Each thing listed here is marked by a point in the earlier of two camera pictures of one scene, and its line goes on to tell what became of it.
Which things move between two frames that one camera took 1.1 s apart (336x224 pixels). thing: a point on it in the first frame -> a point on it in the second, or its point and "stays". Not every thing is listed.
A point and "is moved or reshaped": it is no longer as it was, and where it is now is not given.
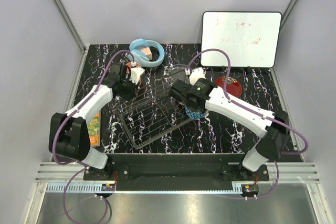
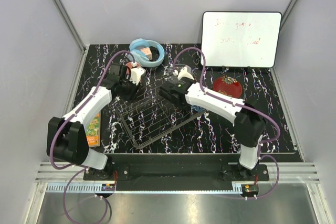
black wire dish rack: (150, 111) stays
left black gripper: (130, 95) stays
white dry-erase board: (250, 39) stays
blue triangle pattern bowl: (194, 115) is moved or reshaped
